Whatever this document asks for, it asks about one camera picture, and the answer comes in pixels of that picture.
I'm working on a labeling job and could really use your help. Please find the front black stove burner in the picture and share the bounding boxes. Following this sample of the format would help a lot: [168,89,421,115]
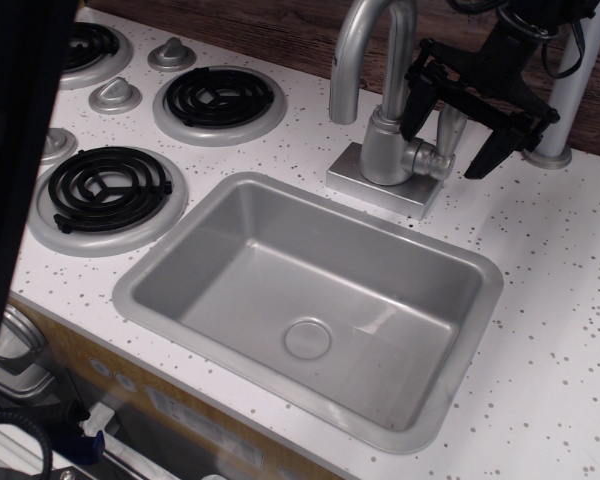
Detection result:
[28,146,188,257]

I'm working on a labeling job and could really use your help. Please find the black cable bundle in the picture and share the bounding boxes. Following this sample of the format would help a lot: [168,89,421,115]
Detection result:
[539,14,589,80]

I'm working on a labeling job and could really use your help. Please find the silver vertical post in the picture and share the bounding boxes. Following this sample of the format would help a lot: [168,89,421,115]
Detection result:
[523,3,600,170]

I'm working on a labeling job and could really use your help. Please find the middle black stove burner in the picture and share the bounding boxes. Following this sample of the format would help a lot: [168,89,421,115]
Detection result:
[152,66,287,147]

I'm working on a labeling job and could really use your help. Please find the dark foreground pole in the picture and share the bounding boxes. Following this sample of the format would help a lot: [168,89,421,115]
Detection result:
[0,0,81,406]

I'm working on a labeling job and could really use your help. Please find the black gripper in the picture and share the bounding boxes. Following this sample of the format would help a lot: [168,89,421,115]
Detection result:
[400,13,559,180]

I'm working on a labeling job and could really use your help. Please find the toy oven front panel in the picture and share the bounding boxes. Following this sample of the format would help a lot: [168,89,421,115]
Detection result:
[5,297,335,479]

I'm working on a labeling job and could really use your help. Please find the silver faucet lever handle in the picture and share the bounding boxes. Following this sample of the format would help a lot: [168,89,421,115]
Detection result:
[401,104,467,181]

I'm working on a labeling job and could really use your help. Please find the back black stove burner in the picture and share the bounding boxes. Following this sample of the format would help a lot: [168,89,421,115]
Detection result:
[59,22,133,90]

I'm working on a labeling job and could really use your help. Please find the silver toy faucet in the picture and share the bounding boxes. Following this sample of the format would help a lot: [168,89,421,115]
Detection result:
[326,0,446,221]

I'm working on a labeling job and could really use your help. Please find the grey plastic sink basin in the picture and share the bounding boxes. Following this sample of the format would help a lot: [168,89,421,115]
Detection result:
[112,172,504,454]

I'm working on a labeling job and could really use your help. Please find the silver stove knob back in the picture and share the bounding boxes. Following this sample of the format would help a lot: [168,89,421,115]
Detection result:
[147,37,196,72]

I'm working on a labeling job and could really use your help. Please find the silver stove knob front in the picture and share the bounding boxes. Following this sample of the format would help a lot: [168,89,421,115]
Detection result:
[41,128,77,165]

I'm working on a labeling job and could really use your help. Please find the silver stove knob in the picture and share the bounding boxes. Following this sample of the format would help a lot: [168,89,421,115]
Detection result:
[88,77,142,115]
[147,37,196,72]
[41,128,77,165]

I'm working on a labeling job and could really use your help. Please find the black stove burner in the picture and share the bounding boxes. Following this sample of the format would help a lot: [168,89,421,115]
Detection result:
[28,146,188,257]
[152,66,287,147]
[59,22,133,90]

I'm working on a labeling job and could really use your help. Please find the silver stove knob middle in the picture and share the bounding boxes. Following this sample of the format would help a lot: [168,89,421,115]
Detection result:
[88,77,142,115]

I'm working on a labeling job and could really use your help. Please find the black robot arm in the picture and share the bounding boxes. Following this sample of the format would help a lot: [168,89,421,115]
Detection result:
[400,1,597,179]

